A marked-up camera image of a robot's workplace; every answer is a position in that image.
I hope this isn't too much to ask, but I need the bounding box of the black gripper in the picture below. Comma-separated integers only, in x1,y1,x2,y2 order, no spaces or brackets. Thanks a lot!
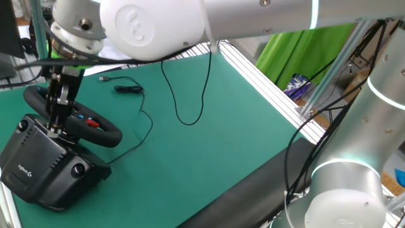
46,65,85,137

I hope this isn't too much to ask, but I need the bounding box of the thin black hanging cable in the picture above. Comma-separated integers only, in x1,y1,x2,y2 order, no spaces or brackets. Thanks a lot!
160,50,212,126

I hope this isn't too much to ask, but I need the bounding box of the black computer monitor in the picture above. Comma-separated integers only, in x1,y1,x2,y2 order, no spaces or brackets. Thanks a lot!
0,0,26,80

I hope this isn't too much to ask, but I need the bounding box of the green flange ring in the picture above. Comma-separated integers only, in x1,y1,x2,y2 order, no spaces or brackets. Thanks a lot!
47,42,91,70

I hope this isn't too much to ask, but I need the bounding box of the black Logitech wheel base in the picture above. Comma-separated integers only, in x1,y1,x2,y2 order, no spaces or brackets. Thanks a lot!
0,113,112,212

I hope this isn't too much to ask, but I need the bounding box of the blue cloth piece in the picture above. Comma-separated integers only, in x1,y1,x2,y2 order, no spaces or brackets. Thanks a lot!
394,167,405,187

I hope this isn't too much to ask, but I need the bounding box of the thin black USB cable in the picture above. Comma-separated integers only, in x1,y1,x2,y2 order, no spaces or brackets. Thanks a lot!
99,75,154,165

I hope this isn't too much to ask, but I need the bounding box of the open cardboard box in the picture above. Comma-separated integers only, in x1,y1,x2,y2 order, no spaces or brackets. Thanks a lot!
341,68,370,102

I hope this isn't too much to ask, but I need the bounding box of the black leather steering wheel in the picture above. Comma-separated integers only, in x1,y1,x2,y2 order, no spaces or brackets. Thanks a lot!
23,84,123,148

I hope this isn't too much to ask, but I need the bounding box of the green table mat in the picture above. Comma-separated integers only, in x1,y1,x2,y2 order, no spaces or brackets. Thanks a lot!
0,52,306,228

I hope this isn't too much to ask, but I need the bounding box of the black foam strip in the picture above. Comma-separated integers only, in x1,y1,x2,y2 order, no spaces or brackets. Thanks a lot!
177,137,317,228

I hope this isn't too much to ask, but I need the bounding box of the bright green curtain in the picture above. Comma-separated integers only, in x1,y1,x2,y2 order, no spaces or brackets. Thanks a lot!
255,23,355,91

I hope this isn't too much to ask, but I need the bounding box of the aluminium frame post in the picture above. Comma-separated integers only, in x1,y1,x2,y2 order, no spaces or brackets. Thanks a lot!
299,20,377,118
28,0,53,61

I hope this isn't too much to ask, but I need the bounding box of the blue white patterned bag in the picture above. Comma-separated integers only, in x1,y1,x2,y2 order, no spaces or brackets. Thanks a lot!
283,73,314,101

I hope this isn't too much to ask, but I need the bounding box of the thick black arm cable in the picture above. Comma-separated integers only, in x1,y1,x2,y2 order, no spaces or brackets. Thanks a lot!
14,18,380,206

